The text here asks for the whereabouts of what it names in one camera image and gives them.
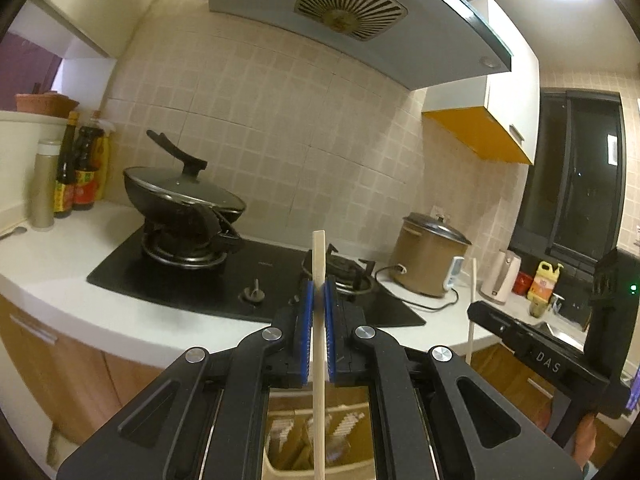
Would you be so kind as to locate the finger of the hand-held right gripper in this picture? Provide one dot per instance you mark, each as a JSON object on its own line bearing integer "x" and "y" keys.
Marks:
{"x": 500, "y": 327}

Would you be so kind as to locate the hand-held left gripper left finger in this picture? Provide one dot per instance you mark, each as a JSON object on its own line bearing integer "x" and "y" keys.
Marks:
{"x": 306, "y": 330}

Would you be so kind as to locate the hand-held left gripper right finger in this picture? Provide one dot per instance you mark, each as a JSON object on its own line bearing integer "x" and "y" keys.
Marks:
{"x": 330, "y": 330}

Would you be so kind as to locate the wooden chopstick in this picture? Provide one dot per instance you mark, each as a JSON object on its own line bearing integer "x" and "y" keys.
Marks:
{"x": 318, "y": 260}
{"x": 471, "y": 290}

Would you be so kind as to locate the beige plastic slotted basket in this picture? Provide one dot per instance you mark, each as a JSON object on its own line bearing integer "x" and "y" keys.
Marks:
{"x": 290, "y": 470}

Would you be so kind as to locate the person's right hand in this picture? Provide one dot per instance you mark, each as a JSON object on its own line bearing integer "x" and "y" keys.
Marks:
{"x": 585, "y": 440}

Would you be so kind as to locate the steel sink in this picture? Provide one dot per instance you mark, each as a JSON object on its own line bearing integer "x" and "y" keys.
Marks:
{"x": 570, "y": 330}

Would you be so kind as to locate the white electric kettle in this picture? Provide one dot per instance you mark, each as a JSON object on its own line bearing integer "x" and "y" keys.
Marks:
{"x": 500, "y": 280}

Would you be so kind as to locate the red container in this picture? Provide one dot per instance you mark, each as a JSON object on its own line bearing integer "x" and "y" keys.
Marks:
{"x": 523, "y": 284}

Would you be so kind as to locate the metal faucet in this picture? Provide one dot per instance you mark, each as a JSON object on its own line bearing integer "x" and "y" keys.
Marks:
{"x": 556, "y": 305}

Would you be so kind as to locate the yellow oil bottle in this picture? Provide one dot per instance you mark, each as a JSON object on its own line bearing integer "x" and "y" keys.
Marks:
{"x": 544, "y": 285}

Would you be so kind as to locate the brown rice cooker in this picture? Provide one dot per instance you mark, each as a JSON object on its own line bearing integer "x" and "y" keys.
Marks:
{"x": 425, "y": 260}

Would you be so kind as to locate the dark window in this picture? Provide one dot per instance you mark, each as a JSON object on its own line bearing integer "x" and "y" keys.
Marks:
{"x": 575, "y": 185}

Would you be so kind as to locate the black gas stove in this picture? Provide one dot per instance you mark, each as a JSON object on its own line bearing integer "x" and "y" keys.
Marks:
{"x": 150, "y": 280}

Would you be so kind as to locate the black wok with lid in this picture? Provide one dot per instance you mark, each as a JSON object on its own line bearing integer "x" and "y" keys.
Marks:
{"x": 190, "y": 187}

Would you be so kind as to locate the wooden base cabinets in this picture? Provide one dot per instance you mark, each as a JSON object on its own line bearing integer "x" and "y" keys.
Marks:
{"x": 45, "y": 360}

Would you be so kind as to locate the yellow spray bottle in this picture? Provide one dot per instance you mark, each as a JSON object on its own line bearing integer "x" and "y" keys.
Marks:
{"x": 104, "y": 160}

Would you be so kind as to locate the dark sauce bottle red label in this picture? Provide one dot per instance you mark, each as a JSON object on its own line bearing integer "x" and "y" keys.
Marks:
{"x": 86, "y": 170}

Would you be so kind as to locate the dark soy sauce bottle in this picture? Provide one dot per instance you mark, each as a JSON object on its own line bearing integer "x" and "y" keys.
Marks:
{"x": 65, "y": 175}

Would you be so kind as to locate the beige cylindrical canister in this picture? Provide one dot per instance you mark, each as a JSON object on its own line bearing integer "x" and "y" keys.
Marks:
{"x": 45, "y": 190}

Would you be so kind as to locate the metal spoon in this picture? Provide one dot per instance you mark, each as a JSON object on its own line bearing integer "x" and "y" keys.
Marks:
{"x": 17, "y": 231}

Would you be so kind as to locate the brown woven basket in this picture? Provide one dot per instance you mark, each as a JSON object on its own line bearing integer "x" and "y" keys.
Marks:
{"x": 42, "y": 105}

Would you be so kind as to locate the white and yellow wall cabinet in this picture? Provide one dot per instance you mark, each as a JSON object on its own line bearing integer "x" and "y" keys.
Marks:
{"x": 510, "y": 85}

